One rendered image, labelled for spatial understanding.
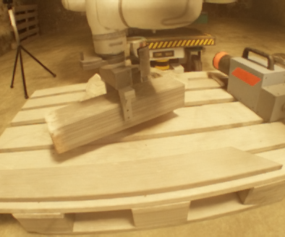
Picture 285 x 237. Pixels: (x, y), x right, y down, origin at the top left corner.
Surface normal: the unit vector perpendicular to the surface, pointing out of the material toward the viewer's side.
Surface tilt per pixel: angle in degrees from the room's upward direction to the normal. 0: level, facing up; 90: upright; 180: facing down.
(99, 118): 90
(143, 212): 90
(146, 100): 90
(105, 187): 0
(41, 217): 90
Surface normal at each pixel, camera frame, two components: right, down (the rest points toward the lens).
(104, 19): -0.29, 0.73
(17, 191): -0.07, -0.84
